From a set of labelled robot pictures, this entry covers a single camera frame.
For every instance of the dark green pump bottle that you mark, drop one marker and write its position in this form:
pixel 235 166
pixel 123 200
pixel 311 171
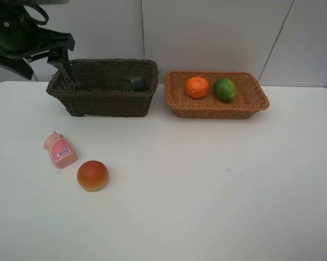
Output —
pixel 133 83

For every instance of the dark brown wicker basket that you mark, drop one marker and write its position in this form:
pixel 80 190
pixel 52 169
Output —
pixel 113 101

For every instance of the orange tangerine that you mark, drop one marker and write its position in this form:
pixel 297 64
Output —
pixel 197 87

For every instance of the pink lotion bottle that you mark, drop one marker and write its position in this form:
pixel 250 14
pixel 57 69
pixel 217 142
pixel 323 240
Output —
pixel 60 151

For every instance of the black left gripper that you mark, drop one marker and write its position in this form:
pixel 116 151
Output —
pixel 22 36

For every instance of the green lime fruit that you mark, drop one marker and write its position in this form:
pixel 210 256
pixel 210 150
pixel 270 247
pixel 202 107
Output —
pixel 225 90

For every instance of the light orange wicker basket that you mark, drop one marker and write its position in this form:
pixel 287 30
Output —
pixel 250 97

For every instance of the round bread bun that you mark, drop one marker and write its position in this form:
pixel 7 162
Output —
pixel 93 176

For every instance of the translucent purple plastic cup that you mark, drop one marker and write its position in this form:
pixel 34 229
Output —
pixel 91 75

